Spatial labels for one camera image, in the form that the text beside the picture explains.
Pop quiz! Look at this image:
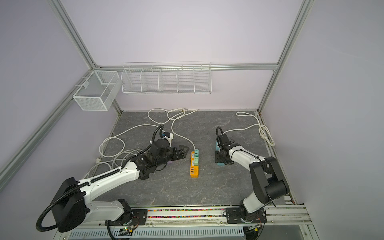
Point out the orange power strip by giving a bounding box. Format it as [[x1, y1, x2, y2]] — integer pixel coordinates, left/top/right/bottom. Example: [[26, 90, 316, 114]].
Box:
[[190, 151, 199, 178]]

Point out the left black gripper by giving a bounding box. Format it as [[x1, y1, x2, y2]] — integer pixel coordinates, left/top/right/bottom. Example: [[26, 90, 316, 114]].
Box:
[[155, 145, 189, 168]]

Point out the aluminium front rail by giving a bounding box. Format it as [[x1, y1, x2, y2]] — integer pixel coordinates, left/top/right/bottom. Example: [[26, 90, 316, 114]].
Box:
[[58, 202, 312, 232]]

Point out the white mesh box basket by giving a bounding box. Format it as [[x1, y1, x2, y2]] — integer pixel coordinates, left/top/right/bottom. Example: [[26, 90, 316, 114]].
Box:
[[73, 71, 122, 112]]

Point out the white cable of purple strip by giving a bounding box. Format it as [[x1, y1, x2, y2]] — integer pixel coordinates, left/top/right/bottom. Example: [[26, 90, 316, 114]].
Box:
[[98, 107, 187, 160]]

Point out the white cable of teal strip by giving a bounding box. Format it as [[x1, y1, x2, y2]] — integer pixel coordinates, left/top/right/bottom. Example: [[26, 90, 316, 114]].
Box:
[[223, 111, 276, 148]]

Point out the white vented cable duct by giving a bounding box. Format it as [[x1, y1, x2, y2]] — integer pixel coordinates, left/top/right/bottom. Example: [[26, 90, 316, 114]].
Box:
[[68, 226, 245, 240]]

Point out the teal power strip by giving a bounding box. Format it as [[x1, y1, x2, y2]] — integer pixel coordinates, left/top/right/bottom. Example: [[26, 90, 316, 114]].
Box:
[[215, 142, 225, 166]]

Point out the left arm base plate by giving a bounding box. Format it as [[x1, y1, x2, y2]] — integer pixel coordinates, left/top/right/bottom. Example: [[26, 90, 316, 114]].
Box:
[[110, 209, 148, 226]]

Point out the white cable of black strip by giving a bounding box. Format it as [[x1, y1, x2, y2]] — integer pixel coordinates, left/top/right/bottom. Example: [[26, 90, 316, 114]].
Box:
[[83, 136, 143, 179]]

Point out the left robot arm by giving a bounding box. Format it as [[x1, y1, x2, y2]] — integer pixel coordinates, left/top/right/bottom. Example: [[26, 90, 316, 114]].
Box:
[[36, 125, 190, 233]]

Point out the white wire wall basket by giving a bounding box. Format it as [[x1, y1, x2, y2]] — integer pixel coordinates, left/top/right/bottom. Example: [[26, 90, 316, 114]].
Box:
[[121, 62, 212, 95]]

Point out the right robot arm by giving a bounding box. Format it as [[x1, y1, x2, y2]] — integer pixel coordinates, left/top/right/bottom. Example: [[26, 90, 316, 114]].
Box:
[[215, 127, 290, 223]]

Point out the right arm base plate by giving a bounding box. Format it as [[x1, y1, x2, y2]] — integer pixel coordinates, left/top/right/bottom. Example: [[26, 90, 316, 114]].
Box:
[[223, 206, 267, 224]]

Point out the white cable of orange strip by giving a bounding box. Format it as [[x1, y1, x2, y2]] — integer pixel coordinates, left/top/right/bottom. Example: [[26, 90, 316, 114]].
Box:
[[166, 108, 199, 151]]

